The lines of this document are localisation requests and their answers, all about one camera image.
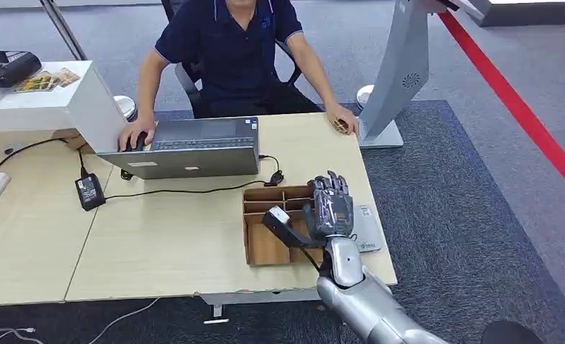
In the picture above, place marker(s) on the black computer mouse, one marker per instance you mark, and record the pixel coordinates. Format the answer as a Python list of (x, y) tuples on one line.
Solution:
[(137, 142)]

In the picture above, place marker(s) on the black office chair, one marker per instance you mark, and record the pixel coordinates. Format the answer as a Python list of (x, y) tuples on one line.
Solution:
[(189, 80)]

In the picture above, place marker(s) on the round white base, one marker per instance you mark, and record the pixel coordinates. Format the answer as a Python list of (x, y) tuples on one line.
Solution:
[(126, 107), (363, 97)]

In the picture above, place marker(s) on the grey kiosk stand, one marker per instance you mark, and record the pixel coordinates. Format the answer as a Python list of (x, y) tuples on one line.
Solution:
[(398, 71)]

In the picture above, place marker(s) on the person's left hand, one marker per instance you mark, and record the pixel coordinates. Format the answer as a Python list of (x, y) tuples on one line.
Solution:
[(341, 116)]

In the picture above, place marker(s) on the black device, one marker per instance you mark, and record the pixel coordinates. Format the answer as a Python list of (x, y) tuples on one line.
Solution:
[(11, 69)]

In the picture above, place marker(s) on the grey desk frame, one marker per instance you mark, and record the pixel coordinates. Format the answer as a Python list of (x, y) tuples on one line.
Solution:
[(258, 298)]

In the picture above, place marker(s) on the person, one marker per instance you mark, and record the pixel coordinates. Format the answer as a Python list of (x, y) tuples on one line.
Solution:
[(237, 57)]

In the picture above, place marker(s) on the printed photo cards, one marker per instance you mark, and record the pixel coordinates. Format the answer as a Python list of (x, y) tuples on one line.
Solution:
[(49, 79)]

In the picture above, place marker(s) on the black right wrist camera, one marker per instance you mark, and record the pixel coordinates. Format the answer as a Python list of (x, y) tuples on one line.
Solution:
[(287, 228)]

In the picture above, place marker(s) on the black power adapter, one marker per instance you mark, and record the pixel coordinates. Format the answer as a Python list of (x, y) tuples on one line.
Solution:
[(90, 192)]

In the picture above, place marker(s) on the white platform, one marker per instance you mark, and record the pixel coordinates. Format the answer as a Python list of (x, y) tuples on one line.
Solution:
[(533, 12)]

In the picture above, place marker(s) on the red barrier belt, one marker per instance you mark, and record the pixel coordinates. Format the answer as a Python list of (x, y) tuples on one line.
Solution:
[(514, 104)]

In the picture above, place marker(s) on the grey flat card reader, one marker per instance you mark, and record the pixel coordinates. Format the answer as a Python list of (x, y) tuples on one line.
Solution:
[(367, 230)]

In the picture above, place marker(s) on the brown cardboard box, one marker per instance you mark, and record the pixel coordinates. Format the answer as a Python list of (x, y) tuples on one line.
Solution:
[(75, 142)]

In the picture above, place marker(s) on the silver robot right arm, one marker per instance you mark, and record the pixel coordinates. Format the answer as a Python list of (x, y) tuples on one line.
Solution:
[(363, 304)]

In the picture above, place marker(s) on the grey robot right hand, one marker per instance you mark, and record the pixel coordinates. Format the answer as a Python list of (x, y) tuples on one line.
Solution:
[(330, 213)]

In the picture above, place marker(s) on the small tan card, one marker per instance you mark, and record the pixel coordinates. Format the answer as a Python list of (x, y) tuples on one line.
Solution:
[(341, 126)]

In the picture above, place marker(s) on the metal pole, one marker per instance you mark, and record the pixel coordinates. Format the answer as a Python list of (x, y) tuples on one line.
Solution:
[(64, 31)]

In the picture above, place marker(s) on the person's right hand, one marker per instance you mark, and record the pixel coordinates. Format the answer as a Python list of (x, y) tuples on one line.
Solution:
[(137, 128)]

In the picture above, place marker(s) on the wooden compartment box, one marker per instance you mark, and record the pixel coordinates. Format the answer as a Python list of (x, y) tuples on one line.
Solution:
[(265, 244)]

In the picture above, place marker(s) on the grey laptop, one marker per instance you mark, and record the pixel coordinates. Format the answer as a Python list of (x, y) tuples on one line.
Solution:
[(192, 161)]

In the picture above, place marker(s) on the black robot foot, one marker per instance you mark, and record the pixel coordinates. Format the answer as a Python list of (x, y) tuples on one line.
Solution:
[(510, 333)]

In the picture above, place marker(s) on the white display stand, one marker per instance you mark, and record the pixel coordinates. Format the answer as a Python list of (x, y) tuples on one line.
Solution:
[(87, 109)]

